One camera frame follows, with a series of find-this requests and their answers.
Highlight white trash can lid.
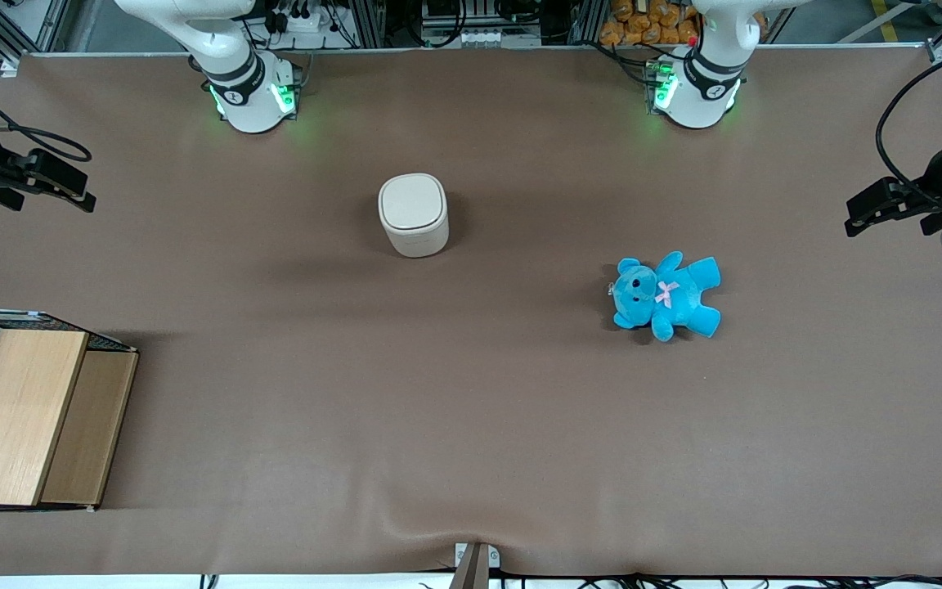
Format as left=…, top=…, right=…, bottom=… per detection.
left=379, top=173, right=448, bottom=233

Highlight beige trash can body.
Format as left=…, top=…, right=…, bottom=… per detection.
left=378, top=173, right=450, bottom=259

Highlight blue teddy bear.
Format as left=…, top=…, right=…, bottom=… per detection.
left=609, top=250, right=723, bottom=344

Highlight white power strip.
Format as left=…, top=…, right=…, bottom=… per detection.
left=268, top=7, right=326, bottom=35

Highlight orange plush toys pile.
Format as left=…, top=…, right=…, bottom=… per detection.
left=599, top=0, right=768, bottom=47

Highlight white terminal block strip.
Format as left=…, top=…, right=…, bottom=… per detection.
left=437, top=28, right=542, bottom=49

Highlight brown table mat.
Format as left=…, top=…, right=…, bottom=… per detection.
left=0, top=45, right=942, bottom=578

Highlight grey metal table clamp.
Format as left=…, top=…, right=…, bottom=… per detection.
left=454, top=542, right=501, bottom=589

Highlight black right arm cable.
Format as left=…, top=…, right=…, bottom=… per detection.
left=0, top=61, right=93, bottom=163

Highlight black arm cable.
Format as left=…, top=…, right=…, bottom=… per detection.
left=875, top=43, right=942, bottom=205
left=0, top=61, right=93, bottom=163

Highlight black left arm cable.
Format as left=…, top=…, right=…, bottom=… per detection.
left=875, top=43, right=942, bottom=205

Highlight wooden shelf with wire mesh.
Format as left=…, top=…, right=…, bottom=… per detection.
left=0, top=308, right=141, bottom=515

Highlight black floor cables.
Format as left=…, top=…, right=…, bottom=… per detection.
left=418, top=572, right=942, bottom=589

